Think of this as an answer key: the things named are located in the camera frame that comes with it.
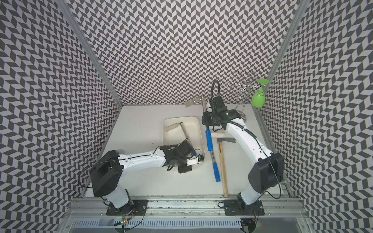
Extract white storage box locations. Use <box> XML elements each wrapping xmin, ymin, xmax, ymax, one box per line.
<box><xmin>160</xmin><ymin>116</ymin><xmax>205</xmax><ymax>174</ymax></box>

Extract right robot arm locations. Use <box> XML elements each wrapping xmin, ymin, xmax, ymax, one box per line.
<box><xmin>202</xmin><ymin>96</ymin><xmax>284</xmax><ymax>206</ymax></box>

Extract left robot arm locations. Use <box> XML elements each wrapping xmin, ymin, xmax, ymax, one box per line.
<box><xmin>89</xmin><ymin>140</ymin><xmax>204</xmax><ymax>209</ymax></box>

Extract green plastic goblet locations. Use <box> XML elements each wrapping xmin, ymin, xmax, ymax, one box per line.
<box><xmin>251</xmin><ymin>78</ymin><xmax>270</xmax><ymax>107</ymax></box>

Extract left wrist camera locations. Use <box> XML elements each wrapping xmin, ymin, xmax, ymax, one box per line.
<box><xmin>186</xmin><ymin>154</ymin><xmax>205</xmax><ymax>166</ymax></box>

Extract wooden-handled hoe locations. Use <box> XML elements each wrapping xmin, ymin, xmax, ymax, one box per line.
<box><xmin>217</xmin><ymin>138</ymin><xmax>236</xmax><ymax>198</ymax></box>

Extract chrome wire glass rack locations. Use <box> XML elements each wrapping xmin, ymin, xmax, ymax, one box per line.
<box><xmin>228</xmin><ymin>71</ymin><xmax>255</xmax><ymax>122</ymax></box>

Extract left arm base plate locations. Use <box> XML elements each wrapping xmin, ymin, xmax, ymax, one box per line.
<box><xmin>106</xmin><ymin>200</ymin><xmax>149</xmax><ymax>216</ymax></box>

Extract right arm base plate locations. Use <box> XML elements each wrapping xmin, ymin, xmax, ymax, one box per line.
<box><xmin>223</xmin><ymin>200</ymin><xmax>265</xmax><ymax>216</ymax></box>

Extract aluminium front rail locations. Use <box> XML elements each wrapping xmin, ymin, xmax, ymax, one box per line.
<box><xmin>63</xmin><ymin>197</ymin><xmax>308</xmax><ymax>219</ymax></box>

